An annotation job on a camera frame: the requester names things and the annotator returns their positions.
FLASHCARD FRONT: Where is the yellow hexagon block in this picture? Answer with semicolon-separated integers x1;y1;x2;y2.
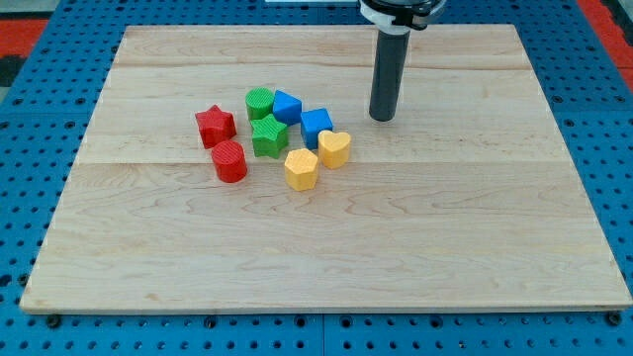
284;148;318;191

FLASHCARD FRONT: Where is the yellow heart block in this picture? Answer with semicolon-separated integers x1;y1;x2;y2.
317;130;352;169

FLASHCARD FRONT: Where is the blue cube block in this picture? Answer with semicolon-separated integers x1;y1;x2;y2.
300;108;333;149

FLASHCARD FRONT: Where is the green star block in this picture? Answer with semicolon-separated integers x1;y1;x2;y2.
251;114;289;159

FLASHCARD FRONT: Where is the blue triangle block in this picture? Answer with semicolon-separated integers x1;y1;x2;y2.
273;90;303;126

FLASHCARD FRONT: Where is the red cylinder block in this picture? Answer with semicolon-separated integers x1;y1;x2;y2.
212;140;247;183

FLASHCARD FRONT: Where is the green cylinder block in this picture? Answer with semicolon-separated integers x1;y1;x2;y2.
245;87;274;121

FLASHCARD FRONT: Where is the red star block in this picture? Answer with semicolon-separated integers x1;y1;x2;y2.
195;105;236;148

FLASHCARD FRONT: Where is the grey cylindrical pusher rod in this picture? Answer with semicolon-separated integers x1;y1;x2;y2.
369;31;409;122

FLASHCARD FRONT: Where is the wooden board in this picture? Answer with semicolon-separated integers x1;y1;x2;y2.
20;25;632;314

